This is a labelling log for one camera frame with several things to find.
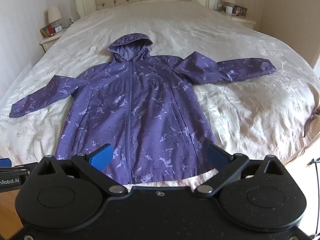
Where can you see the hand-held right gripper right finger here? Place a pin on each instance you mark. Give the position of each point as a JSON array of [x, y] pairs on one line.
[[217, 155]]

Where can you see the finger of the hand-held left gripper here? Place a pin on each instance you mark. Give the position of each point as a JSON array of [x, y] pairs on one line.
[[3, 161], [13, 170]]

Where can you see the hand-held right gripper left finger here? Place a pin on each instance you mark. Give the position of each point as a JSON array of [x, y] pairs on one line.
[[101, 158]]

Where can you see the purple patterned hooded jacket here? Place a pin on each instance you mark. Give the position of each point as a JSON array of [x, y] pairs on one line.
[[140, 105]]

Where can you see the bed with cream bedspread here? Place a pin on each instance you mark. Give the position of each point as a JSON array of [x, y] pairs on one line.
[[225, 42]]

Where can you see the cream nightstand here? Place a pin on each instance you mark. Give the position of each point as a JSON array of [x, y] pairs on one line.
[[243, 21], [50, 41]]

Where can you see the small white clock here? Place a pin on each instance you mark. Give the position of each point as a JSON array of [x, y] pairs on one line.
[[58, 28]]

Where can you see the white cup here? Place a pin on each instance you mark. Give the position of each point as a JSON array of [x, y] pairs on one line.
[[229, 9]]

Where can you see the red picture frame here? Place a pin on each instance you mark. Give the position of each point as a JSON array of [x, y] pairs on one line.
[[47, 30]]

